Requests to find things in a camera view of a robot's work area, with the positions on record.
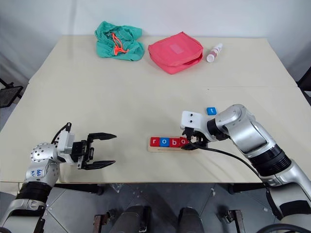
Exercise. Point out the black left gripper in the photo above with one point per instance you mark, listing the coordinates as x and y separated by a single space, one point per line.
79 150

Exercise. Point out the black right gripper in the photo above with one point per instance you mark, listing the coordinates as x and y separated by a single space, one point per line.
198 137

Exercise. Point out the blue letter block o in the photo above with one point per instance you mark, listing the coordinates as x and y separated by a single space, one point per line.
164 142

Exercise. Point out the red letter block r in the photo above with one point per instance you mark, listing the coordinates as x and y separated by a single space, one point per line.
154 142

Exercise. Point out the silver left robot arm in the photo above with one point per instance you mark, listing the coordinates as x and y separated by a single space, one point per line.
41 157

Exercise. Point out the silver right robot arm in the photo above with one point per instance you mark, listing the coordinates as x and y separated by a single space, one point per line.
243 131

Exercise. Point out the pale wooden letter tray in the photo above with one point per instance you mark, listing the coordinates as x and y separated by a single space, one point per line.
165 149

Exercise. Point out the blue letter tile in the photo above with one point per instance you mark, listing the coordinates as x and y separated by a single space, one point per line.
211 111

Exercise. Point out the black table base bar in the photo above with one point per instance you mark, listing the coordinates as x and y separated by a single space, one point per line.
245 188
77 188

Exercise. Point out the dark rounded shape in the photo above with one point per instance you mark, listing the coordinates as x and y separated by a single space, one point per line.
133 221
190 221

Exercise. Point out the red fabric zip pouch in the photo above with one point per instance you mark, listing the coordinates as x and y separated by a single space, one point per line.
170 58

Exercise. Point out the white bottle with pink label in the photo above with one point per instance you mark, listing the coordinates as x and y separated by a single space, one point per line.
214 53

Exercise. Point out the black mesh chair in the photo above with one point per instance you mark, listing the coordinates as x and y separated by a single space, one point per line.
9 93

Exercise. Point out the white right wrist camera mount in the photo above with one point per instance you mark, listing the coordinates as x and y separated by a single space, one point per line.
192 119

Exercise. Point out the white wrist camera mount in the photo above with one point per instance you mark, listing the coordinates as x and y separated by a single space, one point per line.
64 143
192 119

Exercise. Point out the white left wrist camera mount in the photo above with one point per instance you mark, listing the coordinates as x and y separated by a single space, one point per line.
64 143

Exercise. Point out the rusty brown metal bracket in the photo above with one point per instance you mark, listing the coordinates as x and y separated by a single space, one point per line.
235 221
99 223

